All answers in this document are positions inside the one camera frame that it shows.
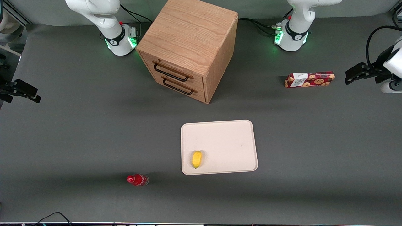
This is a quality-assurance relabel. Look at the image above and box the red cookie box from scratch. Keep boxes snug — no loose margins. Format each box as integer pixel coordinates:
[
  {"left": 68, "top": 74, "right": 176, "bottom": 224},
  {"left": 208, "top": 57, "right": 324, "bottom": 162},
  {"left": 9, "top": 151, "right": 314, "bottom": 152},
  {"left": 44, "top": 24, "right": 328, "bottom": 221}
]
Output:
[{"left": 285, "top": 71, "right": 335, "bottom": 89}]

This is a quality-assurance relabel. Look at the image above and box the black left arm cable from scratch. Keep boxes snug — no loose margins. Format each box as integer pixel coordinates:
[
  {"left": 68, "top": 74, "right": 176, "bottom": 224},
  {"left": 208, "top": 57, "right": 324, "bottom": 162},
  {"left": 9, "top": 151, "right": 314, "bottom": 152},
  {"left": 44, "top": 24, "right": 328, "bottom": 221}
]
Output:
[{"left": 366, "top": 25, "right": 402, "bottom": 65}]

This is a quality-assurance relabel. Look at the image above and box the wooden drawer cabinet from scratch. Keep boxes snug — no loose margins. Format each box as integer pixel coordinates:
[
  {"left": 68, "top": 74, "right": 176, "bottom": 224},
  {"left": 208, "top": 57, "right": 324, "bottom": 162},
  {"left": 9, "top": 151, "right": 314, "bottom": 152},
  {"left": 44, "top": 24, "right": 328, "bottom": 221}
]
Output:
[{"left": 136, "top": 0, "right": 239, "bottom": 104}]

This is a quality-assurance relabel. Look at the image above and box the black base cable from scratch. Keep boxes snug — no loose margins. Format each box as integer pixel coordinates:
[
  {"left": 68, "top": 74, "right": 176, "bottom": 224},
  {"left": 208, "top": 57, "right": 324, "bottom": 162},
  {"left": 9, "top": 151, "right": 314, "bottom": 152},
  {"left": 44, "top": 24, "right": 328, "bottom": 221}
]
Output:
[
  {"left": 119, "top": 4, "right": 153, "bottom": 24},
  {"left": 238, "top": 9, "right": 294, "bottom": 37}
]

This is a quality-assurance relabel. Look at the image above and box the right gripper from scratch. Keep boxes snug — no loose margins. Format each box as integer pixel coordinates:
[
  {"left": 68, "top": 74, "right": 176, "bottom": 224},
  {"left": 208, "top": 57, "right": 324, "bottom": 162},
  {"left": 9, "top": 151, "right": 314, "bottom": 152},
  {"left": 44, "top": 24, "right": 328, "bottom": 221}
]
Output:
[{"left": 0, "top": 78, "right": 41, "bottom": 104}]

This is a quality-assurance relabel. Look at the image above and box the red plastic bottle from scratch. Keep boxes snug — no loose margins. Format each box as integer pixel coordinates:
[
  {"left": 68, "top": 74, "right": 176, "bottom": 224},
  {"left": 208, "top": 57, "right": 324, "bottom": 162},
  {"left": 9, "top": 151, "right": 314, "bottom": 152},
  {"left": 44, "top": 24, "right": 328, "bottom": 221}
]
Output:
[{"left": 127, "top": 174, "right": 149, "bottom": 186}]

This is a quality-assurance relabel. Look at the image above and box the black table edge cable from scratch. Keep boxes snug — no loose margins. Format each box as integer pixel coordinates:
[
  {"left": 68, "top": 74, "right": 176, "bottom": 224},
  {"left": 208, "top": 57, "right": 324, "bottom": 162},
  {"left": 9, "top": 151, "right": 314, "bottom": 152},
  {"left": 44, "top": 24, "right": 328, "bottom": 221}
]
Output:
[{"left": 34, "top": 212, "right": 73, "bottom": 226}]

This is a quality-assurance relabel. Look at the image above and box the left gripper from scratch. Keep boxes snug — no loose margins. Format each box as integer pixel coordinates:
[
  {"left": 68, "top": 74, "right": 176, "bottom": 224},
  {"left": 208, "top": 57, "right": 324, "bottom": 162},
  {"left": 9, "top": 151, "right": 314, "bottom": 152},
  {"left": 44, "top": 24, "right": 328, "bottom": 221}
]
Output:
[{"left": 345, "top": 35, "right": 402, "bottom": 85}]

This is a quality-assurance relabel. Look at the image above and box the aluminium frame rail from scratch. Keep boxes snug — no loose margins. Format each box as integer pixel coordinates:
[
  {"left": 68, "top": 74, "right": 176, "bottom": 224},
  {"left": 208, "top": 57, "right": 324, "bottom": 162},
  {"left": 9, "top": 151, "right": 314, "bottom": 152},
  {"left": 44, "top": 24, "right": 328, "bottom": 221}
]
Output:
[{"left": 3, "top": 0, "right": 32, "bottom": 26}]

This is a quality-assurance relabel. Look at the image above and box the beige plastic tray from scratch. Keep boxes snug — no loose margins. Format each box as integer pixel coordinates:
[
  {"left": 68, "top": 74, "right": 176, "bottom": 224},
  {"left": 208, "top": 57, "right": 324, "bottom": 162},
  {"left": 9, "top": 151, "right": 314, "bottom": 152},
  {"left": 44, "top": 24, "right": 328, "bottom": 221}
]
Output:
[{"left": 181, "top": 120, "right": 258, "bottom": 175}]

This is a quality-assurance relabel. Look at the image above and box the dark metal drawer handle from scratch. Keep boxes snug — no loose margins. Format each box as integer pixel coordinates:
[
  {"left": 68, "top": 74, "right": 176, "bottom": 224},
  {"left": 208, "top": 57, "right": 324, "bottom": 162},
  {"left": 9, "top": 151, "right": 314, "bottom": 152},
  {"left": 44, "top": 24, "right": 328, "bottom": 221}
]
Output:
[
  {"left": 153, "top": 61, "right": 194, "bottom": 82},
  {"left": 161, "top": 77, "right": 198, "bottom": 96}
]

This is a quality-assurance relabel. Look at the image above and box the yellow toy fruit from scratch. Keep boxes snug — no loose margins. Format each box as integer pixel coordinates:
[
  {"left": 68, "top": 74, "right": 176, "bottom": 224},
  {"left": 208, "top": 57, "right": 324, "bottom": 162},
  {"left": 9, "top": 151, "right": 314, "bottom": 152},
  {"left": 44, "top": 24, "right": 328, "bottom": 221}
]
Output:
[{"left": 192, "top": 151, "right": 203, "bottom": 169}]

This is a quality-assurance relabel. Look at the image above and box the black right base cable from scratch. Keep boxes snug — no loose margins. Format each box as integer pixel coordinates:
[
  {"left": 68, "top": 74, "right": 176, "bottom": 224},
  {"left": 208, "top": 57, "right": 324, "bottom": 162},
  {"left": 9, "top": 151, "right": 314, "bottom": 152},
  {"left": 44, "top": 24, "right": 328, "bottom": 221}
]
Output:
[{"left": 119, "top": 4, "right": 153, "bottom": 24}]

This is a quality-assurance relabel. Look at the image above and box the black left base cable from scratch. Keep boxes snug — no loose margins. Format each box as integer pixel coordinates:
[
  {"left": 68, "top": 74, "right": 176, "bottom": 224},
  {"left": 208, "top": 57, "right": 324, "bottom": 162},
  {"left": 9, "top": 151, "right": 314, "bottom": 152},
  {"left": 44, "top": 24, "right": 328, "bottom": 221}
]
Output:
[{"left": 238, "top": 9, "right": 294, "bottom": 37}]

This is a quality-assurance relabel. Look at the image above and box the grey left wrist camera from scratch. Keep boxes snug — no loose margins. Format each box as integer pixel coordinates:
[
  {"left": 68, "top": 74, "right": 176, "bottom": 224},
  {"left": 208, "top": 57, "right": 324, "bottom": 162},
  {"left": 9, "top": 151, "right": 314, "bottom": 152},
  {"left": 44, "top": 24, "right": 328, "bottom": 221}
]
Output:
[{"left": 381, "top": 80, "right": 402, "bottom": 94}]

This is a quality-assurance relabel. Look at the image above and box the wooden drawer front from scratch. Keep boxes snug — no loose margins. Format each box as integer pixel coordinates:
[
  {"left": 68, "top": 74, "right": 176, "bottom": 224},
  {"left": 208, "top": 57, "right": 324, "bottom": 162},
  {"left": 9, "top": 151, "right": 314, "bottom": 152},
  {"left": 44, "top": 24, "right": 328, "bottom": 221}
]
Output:
[
  {"left": 150, "top": 71, "right": 206, "bottom": 104},
  {"left": 140, "top": 52, "right": 205, "bottom": 92}
]

